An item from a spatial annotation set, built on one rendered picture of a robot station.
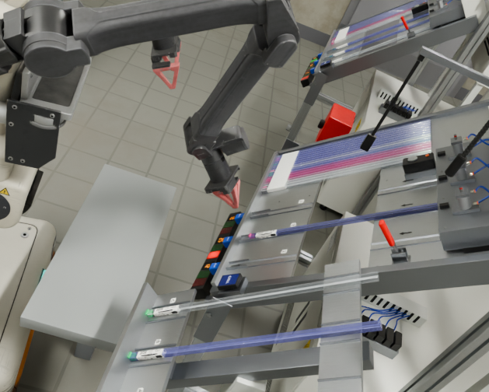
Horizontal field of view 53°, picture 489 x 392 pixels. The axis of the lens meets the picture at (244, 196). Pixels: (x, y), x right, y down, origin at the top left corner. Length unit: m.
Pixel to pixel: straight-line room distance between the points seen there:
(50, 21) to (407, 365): 1.22
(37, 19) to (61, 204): 1.54
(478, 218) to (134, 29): 0.72
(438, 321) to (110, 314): 1.00
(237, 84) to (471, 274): 0.58
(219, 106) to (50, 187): 1.48
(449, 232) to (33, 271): 1.26
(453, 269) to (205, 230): 1.54
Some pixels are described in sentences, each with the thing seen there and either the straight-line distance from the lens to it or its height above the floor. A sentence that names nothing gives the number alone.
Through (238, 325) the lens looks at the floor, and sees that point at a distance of 2.11.
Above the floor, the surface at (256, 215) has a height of 0.73.
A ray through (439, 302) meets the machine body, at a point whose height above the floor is 0.62.
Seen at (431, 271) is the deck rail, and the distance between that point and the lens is 1.05.
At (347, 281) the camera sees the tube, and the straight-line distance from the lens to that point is 0.95.
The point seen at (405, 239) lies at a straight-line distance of 1.14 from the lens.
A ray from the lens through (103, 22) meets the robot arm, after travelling 0.84.
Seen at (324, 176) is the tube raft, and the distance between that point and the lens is 1.46.
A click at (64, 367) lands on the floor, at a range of 1.87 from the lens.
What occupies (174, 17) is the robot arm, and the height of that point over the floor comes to 1.34.
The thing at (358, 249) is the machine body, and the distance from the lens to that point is 1.71.
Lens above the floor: 1.66
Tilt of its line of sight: 39 degrees down
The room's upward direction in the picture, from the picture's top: 25 degrees clockwise
